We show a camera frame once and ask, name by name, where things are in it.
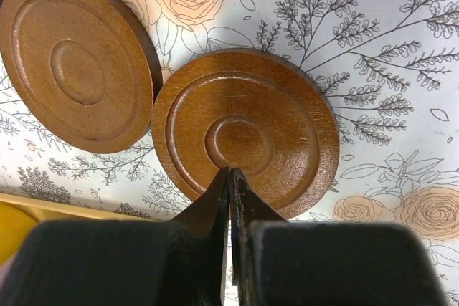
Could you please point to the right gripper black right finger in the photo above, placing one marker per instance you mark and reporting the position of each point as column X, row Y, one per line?
column 277, row 262

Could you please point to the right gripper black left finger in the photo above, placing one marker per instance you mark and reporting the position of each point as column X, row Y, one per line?
column 113, row 262

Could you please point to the dark brown wooden coaster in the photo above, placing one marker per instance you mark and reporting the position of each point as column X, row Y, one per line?
column 86, row 69
column 251, row 110

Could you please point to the yellow glass cup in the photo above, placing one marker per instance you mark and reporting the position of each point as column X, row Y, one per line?
column 14, row 226

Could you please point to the yellow plastic tray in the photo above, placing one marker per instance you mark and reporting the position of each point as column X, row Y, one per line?
column 49, row 211

